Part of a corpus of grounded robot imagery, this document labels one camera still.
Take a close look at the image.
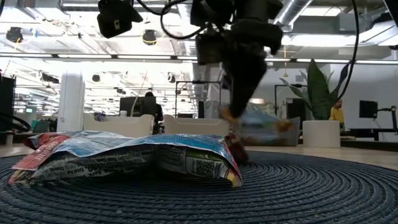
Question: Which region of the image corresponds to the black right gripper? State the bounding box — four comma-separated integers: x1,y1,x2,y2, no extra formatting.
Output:
221,19,284,121

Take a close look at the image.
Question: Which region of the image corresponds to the black monitor on arm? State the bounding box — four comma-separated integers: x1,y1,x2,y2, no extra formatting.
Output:
359,100,379,119

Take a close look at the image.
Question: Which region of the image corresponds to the black cabinet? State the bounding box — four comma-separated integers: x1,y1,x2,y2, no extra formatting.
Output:
286,98,307,121

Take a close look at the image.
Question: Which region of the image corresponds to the white plastic bin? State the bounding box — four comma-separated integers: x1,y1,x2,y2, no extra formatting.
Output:
164,114,233,137
83,113,155,139

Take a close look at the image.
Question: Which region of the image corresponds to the translucent grey plastic bin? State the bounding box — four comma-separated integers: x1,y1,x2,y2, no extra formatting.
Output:
231,115,301,147

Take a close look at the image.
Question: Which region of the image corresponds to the green artificial plant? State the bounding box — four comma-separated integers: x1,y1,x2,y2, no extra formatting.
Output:
279,58,351,121

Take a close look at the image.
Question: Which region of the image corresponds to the person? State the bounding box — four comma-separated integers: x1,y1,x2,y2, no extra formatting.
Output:
144,91,165,135
328,98,345,131

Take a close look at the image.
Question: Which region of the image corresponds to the white plant pot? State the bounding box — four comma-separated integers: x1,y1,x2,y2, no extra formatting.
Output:
302,119,341,149

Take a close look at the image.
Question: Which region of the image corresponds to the black ceiling speaker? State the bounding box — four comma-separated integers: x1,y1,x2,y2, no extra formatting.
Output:
142,29,158,47
5,26,24,44

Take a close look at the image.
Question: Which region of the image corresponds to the black computer monitor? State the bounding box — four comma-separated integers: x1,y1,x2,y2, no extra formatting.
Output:
119,96,157,118

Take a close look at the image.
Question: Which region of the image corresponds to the round dark blue woven placemat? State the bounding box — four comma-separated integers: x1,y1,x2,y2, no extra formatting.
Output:
0,151,398,224

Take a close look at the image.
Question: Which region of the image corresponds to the black desk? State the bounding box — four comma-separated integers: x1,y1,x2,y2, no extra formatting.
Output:
340,126,398,142

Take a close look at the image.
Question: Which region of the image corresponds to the ceiling light strip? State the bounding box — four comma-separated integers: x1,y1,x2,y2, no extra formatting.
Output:
0,53,398,65

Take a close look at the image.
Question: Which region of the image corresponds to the white round column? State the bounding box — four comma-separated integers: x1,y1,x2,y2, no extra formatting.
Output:
57,72,86,133

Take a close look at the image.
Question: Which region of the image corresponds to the teal chair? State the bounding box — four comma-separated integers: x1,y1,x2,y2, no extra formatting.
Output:
30,119,52,134

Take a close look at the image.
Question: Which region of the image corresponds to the black panel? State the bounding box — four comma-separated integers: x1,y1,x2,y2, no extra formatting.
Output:
0,75,17,133

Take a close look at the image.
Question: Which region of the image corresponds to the black metal frame stand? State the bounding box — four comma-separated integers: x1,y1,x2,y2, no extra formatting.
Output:
274,83,308,121
175,80,222,119

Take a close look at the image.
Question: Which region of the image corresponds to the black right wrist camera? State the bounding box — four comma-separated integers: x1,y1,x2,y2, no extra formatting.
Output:
195,32,225,67

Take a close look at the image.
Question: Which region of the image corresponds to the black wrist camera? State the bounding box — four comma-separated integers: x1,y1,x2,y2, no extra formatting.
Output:
96,0,144,39
195,32,225,67

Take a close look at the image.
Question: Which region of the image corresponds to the black cable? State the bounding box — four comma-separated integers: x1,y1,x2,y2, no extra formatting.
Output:
336,0,361,101
0,111,32,133
136,0,208,41

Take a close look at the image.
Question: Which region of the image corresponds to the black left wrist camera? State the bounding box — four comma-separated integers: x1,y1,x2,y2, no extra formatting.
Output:
96,0,144,39

